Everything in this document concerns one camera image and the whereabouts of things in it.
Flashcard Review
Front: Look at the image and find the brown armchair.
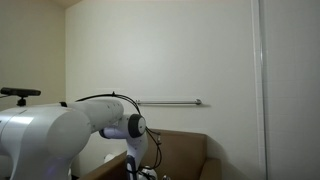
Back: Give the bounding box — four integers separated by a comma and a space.
78, 129, 223, 180

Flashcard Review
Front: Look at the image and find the white vertical corner trim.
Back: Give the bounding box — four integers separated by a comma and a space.
251, 0, 268, 180

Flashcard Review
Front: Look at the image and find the metal wall grab bar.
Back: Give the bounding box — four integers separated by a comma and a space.
134, 98, 203, 107

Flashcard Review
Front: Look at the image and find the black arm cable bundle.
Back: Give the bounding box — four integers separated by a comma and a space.
75, 91, 164, 172

